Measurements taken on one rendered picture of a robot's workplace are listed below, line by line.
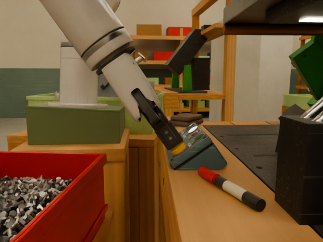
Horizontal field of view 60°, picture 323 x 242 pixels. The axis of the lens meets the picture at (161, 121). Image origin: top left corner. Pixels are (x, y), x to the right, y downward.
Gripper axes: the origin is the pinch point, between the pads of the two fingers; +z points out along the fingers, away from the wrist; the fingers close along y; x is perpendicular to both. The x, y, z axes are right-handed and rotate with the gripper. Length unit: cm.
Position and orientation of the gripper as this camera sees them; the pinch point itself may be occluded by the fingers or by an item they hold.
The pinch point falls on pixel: (168, 135)
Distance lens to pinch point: 47.7
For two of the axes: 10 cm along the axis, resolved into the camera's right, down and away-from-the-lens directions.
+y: 0.4, 1.6, -9.9
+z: 5.7, 8.0, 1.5
